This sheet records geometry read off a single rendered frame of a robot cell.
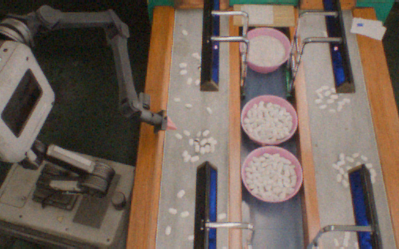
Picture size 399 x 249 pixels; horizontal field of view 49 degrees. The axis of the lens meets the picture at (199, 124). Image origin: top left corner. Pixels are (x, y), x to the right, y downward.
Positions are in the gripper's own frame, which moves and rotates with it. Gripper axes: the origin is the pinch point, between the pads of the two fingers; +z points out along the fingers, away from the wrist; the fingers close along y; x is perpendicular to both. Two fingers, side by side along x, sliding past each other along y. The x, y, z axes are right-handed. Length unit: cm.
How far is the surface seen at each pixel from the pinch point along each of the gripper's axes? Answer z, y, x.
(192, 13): 9, 79, 3
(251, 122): 32.8, 8.9, -16.9
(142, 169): -7.1, -18.7, 12.9
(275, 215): 44, -35, -19
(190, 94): 9.3, 24.2, 2.2
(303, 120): 49, 8, -35
